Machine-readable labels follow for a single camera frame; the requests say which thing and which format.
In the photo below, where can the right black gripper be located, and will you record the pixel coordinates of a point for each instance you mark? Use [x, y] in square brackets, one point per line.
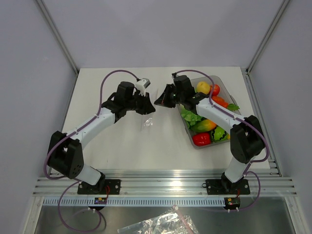
[164, 100]

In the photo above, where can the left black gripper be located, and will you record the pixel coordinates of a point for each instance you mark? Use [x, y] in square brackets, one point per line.
[146, 107]

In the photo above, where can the clear dotted zip bag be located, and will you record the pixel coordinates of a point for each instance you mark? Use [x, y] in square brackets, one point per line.
[147, 121]

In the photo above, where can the toy carrot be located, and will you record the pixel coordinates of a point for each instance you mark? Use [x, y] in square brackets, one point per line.
[230, 106]

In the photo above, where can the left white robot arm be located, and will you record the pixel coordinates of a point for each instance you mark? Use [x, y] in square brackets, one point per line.
[66, 149]

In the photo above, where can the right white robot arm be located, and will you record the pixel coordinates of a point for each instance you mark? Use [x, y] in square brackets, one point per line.
[246, 136]

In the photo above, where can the grey plastic food tray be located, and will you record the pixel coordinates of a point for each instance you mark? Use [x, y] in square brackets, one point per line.
[223, 94]

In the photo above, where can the toy napa cabbage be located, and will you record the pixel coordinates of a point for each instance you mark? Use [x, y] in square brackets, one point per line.
[190, 118]

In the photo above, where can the toy yellow pear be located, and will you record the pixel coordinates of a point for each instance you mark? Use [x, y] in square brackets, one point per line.
[203, 87]

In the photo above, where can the toy mango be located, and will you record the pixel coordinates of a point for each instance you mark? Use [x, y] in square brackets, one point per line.
[203, 126]

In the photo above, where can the toy red apple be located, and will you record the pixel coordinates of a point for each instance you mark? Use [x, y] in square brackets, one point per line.
[215, 90]

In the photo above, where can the toy red bell pepper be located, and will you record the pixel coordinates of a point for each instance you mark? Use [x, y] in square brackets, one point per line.
[201, 139]

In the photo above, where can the spare clear plastic bags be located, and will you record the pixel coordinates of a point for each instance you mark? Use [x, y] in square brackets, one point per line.
[170, 222]

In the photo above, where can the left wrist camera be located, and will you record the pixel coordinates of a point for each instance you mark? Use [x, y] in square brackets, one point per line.
[141, 85]

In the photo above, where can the aluminium mounting rail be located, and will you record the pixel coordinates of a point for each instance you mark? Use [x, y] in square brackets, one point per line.
[188, 183]

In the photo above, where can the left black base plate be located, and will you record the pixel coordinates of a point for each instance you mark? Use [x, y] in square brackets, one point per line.
[110, 186]

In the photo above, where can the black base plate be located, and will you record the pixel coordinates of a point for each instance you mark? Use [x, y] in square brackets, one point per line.
[110, 186]
[222, 187]

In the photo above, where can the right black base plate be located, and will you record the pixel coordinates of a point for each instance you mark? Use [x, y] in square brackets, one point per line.
[222, 187]

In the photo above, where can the white slotted cable duct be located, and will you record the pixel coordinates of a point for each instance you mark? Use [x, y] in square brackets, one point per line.
[142, 201]

